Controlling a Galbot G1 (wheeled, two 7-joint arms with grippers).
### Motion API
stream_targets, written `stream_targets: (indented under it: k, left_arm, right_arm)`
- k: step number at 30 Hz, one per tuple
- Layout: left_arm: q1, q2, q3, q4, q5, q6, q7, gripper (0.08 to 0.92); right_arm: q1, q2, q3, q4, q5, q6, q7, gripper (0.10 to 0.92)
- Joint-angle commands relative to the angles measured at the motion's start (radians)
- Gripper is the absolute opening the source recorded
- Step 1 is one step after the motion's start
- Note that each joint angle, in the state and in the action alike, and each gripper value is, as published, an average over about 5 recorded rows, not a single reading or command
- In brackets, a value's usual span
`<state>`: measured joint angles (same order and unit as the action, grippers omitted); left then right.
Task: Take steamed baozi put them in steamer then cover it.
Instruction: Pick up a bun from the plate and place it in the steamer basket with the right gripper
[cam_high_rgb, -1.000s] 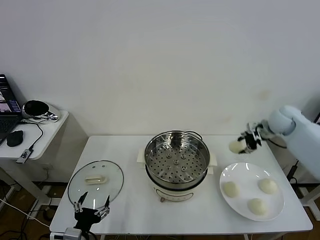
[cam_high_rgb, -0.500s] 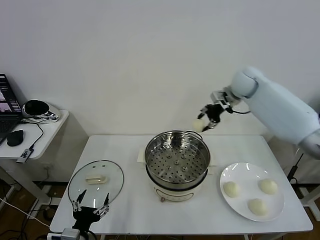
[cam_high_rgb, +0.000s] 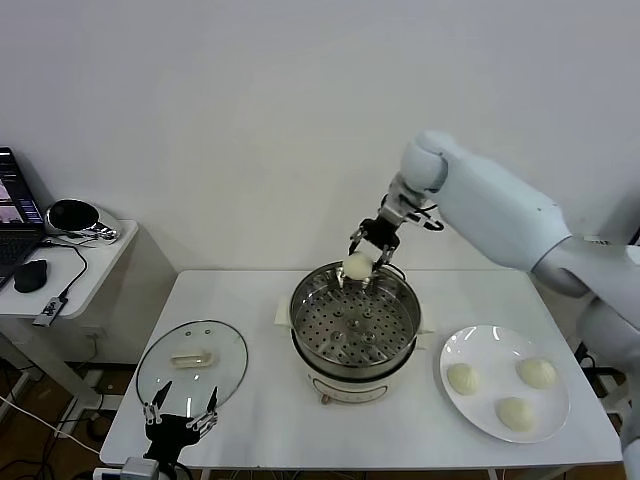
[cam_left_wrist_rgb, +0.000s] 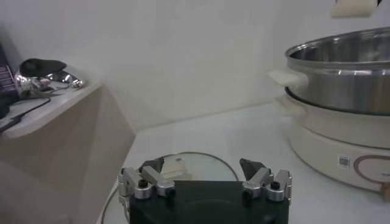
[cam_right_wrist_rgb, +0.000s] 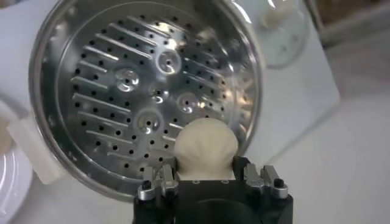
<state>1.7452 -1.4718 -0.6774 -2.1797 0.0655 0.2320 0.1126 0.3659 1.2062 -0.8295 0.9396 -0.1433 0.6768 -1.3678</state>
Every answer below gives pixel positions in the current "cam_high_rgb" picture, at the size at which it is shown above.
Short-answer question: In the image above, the chrome and black headset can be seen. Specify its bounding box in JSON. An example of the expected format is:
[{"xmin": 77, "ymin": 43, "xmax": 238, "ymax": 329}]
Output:
[{"xmin": 43, "ymin": 198, "xmax": 125, "ymax": 247}]

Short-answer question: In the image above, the stainless steel steamer basket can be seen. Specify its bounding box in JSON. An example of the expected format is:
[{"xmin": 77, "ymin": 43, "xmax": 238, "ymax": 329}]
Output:
[{"xmin": 273, "ymin": 259, "xmax": 436, "ymax": 381}]

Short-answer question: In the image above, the grey usb hub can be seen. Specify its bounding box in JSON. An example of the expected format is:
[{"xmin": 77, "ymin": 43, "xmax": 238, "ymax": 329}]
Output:
[{"xmin": 32, "ymin": 295, "xmax": 69, "ymax": 329}]

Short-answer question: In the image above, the white round plate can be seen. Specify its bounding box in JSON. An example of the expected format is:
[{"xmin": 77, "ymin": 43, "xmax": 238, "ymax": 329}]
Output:
[{"xmin": 439, "ymin": 324, "xmax": 572, "ymax": 445}]

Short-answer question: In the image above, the white floor cable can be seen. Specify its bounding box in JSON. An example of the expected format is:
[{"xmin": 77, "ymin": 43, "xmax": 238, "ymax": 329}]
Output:
[{"xmin": 0, "ymin": 393, "xmax": 103, "ymax": 457}]

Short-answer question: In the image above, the black laptop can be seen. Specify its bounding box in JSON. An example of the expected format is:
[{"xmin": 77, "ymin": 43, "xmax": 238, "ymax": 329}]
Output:
[{"xmin": 0, "ymin": 147, "xmax": 45, "ymax": 291}]

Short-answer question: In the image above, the black usb cable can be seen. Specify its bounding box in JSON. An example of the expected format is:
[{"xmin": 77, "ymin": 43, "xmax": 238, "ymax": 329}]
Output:
[{"xmin": 39, "ymin": 238, "xmax": 88, "ymax": 301}]

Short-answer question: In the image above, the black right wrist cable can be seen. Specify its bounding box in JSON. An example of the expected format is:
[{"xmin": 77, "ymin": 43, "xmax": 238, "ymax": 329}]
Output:
[{"xmin": 412, "ymin": 202, "xmax": 446, "ymax": 234}]

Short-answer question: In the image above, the black cable with adapter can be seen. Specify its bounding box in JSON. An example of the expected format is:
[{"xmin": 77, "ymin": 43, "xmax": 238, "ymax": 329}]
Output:
[{"xmin": 574, "ymin": 339, "xmax": 599, "ymax": 369}]

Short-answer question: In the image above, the round glass pot lid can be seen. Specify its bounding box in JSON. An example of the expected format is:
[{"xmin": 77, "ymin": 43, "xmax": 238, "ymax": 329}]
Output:
[{"xmin": 135, "ymin": 319, "xmax": 250, "ymax": 415}]

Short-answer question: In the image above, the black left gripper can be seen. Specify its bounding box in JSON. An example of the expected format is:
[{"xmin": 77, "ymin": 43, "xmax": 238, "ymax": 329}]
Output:
[{"xmin": 143, "ymin": 381, "xmax": 222, "ymax": 464}]

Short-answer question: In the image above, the black computer mouse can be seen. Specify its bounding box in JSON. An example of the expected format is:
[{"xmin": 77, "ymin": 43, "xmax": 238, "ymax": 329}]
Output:
[{"xmin": 13, "ymin": 259, "xmax": 49, "ymax": 294}]

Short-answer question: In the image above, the cream electric cooking pot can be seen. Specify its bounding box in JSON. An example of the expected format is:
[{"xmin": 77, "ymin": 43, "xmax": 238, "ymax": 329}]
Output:
[{"xmin": 273, "ymin": 299, "xmax": 436, "ymax": 405}]

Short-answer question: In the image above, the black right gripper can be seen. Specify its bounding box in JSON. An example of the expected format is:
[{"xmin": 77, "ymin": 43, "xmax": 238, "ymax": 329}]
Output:
[{"xmin": 348, "ymin": 214, "xmax": 402, "ymax": 276}]

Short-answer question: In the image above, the white steamed baozi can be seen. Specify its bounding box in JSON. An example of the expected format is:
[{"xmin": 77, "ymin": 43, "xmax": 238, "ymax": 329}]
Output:
[
  {"xmin": 494, "ymin": 397, "xmax": 537, "ymax": 431},
  {"xmin": 516, "ymin": 357, "xmax": 558, "ymax": 390},
  {"xmin": 446, "ymin": 363, "xmax": 480, "ymax": 396},
  {"xmin": 342, "ymin": 252, "xmax": 375, "ymax": 281}
]

